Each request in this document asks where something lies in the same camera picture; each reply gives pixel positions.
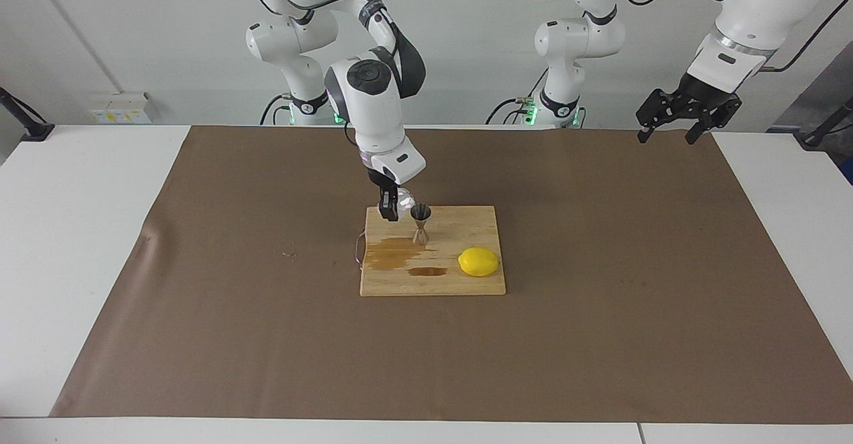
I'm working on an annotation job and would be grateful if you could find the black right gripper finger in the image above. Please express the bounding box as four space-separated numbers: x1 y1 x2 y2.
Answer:
379 188 401 223

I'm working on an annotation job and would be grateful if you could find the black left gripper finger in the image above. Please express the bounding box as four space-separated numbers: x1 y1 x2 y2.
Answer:
635 89 684 143
685 94 742 146

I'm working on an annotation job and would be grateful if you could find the steel jigger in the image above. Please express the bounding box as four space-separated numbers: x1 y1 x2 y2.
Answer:
409 203 432 245

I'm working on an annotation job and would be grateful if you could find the wooden cutting board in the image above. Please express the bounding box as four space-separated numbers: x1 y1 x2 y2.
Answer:
355 205 507 297

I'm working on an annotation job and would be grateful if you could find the black stand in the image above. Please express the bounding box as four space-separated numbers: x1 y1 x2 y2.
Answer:
796 97 853 151
0 86 55 142

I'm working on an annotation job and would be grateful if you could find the dark grey partition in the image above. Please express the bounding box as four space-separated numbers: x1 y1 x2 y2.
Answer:
766 41 853 131

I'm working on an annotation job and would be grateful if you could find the yellow lemon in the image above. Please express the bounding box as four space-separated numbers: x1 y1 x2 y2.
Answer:
458 247 500 278

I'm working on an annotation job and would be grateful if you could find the brown paper table mat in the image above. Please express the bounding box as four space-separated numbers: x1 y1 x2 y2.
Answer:
50 125 853 425

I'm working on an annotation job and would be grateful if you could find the black base cable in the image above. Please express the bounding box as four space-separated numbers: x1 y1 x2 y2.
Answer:
260 94 294 126
485 97 527 125

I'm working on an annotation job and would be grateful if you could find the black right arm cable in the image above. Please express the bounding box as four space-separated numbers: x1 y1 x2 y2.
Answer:
232 0 364 148

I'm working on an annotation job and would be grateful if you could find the white wall outlet strip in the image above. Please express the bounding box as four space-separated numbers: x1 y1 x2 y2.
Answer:
89 91 161 125

